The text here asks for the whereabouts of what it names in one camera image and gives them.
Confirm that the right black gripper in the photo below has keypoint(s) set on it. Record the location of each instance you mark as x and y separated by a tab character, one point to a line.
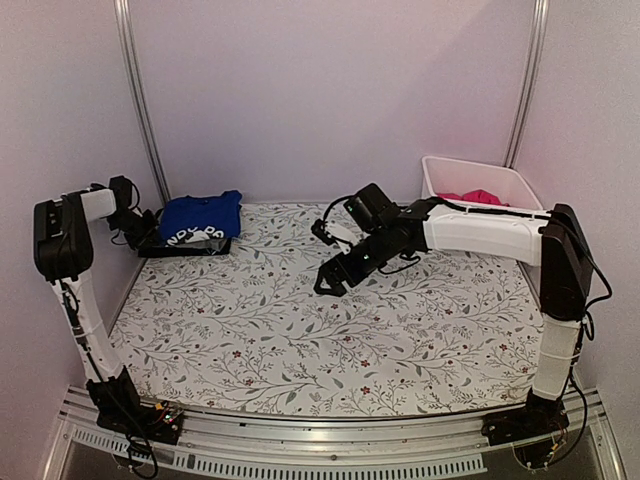
328	270

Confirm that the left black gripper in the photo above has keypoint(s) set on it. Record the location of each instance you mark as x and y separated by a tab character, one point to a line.
149	234

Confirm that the blue t-shirt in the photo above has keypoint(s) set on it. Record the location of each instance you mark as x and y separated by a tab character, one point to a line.
190	219

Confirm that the grey shirt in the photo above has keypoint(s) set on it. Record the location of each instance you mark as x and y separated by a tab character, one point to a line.
201	245

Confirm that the pink garment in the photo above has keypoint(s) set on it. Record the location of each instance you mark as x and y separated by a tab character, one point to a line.
479	196

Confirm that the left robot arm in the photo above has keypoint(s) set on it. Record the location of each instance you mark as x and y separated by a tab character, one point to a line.
64	254

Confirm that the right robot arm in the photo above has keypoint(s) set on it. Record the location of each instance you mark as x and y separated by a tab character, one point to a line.
551	241

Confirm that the white plastic laundry bin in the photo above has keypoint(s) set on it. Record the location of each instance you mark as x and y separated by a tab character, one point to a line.
458	177

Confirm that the folded black garment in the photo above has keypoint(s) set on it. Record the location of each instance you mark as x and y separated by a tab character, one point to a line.
163	251

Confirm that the floral tablecloth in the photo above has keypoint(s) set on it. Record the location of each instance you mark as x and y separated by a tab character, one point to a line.
247	332

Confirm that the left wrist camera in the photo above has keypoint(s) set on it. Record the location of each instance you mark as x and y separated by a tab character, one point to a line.
125	192

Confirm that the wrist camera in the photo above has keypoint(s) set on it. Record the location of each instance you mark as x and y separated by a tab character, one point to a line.
125	192
370	208

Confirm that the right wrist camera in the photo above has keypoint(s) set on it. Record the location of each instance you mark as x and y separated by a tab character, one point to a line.
370	208

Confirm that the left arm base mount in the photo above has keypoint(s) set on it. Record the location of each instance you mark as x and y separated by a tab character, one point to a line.
160	423

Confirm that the front aluminium rail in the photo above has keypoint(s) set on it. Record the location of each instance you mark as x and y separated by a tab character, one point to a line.
236	445

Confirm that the left aluminium frame post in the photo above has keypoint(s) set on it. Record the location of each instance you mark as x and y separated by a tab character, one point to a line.
133	73

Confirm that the aluminium frame post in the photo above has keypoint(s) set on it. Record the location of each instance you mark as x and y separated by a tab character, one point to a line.
531	71
133	73

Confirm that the right aluminium frame post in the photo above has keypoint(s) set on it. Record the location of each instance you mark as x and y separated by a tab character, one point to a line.
531	71

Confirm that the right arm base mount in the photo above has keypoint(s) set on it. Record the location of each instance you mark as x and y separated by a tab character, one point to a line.
537	430

